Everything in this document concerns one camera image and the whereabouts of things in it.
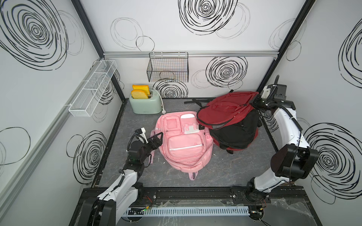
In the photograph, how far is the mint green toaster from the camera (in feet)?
3.34

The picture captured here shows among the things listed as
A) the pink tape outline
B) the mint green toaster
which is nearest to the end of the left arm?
the pink tape outline

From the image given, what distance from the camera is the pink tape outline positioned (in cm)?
82

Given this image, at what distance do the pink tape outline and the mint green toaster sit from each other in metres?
0.09
